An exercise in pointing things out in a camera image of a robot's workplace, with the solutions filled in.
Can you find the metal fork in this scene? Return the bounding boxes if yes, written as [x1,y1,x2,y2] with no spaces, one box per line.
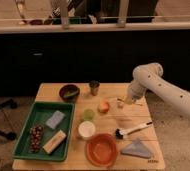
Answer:
[109,97,142,106]

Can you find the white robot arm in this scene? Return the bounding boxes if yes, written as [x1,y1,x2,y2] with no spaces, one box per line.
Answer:
[125,63,190,120]

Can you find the metal cup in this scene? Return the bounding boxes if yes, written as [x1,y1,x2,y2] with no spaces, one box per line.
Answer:
[89,80,100,96]

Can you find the green small cup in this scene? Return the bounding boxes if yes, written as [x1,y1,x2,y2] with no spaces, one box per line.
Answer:
[81,109,95,121]

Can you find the white cup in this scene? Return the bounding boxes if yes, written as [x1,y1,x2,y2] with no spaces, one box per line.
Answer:
[78,121,96,140]

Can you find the yellow banana piece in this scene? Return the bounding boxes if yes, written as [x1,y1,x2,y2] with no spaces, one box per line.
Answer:
[117,101,124,108]

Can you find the peach fruit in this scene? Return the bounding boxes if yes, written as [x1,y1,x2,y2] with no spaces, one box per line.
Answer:
[98,100,110,113]

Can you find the black white brush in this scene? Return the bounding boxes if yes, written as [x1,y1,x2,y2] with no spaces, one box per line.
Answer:
[115,122,152,139]

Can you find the grey folded cloth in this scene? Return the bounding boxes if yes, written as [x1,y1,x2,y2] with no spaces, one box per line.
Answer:
[120,139,153,159]

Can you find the orange bowl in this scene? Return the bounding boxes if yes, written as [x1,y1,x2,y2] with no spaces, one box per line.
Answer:
[85,133,118,167]

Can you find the dark red bowl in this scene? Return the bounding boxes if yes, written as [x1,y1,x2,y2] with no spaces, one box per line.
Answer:
[59,84,80,103]

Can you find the blue sponge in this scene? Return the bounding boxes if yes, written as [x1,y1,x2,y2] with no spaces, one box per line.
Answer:
[46,111,65,129]

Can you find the wooden block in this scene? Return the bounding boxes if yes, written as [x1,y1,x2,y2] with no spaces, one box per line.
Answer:
[43,130,66,154]

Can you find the green plastic tray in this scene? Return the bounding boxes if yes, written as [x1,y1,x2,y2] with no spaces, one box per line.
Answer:
[13,102,75,162]

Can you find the red grapes bunch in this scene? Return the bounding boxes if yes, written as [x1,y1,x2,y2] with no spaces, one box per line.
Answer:
[30,125,43,153]

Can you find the black office chair base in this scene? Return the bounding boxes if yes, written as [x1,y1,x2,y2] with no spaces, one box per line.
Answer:
[0,99,17,141]

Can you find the white window rail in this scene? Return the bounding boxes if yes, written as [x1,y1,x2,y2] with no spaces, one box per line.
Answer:
[0,22,190,34]

